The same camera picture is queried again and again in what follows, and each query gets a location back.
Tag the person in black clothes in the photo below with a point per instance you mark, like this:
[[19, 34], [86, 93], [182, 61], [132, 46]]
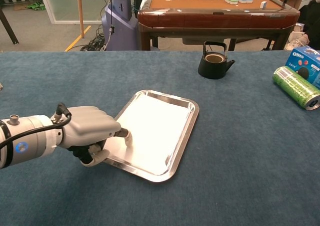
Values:
[[311, 18]]

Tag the blue white mahjong tile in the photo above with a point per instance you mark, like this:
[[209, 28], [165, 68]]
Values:
[[263, 4]]

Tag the black table leg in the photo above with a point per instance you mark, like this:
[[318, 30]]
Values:
[[8, 25]]

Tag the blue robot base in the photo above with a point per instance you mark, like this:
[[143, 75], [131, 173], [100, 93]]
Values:
[[120, 23]]

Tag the black cast iron teapot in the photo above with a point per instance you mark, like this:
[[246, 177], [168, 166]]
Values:
[[213, 69]]

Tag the silver metal tray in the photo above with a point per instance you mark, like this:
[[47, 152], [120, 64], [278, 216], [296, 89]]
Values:
[[184, 140]]

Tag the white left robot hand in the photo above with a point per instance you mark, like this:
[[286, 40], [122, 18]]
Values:
[[87, 128]]

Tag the brown mahjong table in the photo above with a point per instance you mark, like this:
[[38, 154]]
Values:
[[212, 19]]

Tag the blue Oreo cookie box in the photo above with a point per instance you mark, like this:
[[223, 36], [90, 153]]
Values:
[[303, 60]]

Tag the wooden pole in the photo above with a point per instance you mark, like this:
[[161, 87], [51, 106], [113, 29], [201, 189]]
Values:
[[80, 10]]

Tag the green drink can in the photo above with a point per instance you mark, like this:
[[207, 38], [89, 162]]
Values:
[[295, 85]]

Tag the white sneaker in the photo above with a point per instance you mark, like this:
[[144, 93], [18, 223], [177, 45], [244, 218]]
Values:
[[297, 43]]

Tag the blue felt table cover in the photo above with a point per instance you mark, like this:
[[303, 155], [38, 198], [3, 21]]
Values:
[[225, 135]]

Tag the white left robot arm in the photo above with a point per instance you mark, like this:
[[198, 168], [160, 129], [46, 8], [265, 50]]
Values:
[[30, 140]]

